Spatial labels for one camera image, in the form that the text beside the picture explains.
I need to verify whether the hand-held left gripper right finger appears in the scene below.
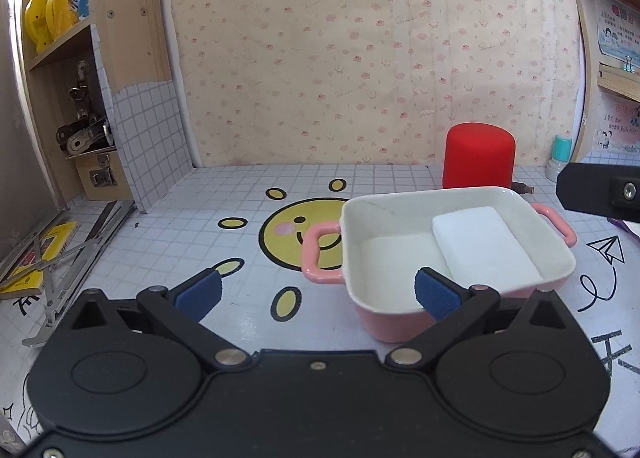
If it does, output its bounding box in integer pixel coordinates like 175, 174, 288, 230
385, 266, 576, 372

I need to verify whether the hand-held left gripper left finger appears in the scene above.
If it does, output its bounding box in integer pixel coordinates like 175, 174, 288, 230
65, 266, 253, 373

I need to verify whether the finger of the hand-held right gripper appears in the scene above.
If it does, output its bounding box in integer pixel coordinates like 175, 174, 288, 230
556, 162, 640, 225

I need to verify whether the white sponge block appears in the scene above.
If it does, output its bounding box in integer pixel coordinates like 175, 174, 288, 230
431, 206, 546, 295

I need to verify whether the pink ceramic baking bowl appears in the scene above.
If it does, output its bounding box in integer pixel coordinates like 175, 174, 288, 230
301, 186, 577, 344

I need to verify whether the small teal-capped bottle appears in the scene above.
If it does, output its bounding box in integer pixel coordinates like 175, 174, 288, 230
545, 134, 574, 183

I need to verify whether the white towel purple trim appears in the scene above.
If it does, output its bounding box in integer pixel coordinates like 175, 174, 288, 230
607, 217, 640, 240

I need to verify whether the pink paper poster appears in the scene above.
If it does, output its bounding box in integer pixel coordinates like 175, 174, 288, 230
592, 92, 640, 155

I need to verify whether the red fabric speaker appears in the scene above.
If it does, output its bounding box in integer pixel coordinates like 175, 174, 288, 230
441, 122, 516, 190

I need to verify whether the folding metal stand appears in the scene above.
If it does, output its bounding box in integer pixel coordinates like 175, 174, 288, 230
0, 200, 137, 350

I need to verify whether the wooden shelf with posters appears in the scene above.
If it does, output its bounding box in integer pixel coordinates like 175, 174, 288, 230
567, 0, 640, 165

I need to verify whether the wooden box with latch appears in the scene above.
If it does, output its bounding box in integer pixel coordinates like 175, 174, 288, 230
65, 148, 134, 202

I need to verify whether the yellow book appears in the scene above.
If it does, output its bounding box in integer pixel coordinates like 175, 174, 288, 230
0, 221, 81, 301

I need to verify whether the blue bordered paper poster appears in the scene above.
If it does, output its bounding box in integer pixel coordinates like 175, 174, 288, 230
593, 0, 640, 72

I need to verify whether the pile of metal clips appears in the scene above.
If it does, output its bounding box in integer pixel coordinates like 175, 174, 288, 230
55, 60, 114, 157

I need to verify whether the floral quilted cloth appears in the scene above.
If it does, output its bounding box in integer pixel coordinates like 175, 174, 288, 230
166, 0, 590, 170

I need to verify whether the wooden shelf with stickers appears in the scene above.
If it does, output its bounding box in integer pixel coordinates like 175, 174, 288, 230
9, 0, 197, 215

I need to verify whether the yellow plastic toy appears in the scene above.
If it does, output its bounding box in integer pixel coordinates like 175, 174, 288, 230
24, 0, 67, 55

